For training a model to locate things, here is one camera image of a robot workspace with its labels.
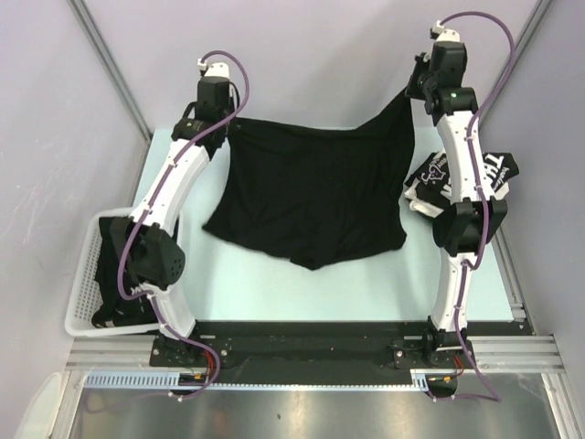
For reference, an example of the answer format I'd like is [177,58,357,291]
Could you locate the black graphic t shirt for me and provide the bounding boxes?
[202,92,415,271]

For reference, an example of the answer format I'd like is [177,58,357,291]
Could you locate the white plastic laundry basket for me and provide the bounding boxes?
[64,207,196,337]

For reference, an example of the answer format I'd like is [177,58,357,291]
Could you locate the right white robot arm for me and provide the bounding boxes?
[406,40,507,367]

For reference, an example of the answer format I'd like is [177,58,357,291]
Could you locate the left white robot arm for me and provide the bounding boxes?
[110,73,238,366]

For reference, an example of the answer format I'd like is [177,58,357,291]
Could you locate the black folded lettered t shirt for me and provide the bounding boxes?
[405,151,520,209]

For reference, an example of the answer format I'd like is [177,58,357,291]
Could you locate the white folded t shirt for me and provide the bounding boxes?
[404,184,444,218]

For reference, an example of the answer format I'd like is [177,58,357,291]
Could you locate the black clothes in basket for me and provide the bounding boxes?
[91,218,156,328]

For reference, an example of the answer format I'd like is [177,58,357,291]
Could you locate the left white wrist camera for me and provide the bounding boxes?
[197,59,230,80]

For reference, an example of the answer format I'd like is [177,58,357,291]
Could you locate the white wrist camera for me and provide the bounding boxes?
[430,22,461,43]
[197,59,230,80]

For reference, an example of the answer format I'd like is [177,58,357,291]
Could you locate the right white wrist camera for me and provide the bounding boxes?
[430,22,461,43]

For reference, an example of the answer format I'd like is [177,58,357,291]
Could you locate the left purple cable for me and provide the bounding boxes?
[86,50,250,415]

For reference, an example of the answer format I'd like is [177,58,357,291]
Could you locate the purple cable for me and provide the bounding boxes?
[86,50,250,415]
[438,11,517,403]

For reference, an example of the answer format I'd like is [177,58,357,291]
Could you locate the aluminium frame rail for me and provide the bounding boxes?
[66,335,564,373]

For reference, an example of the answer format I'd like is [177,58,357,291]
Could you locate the white slotted cable duct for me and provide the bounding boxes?
[84,371,429,392]

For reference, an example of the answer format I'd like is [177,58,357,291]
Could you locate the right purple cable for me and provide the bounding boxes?
[438,11,517,403]

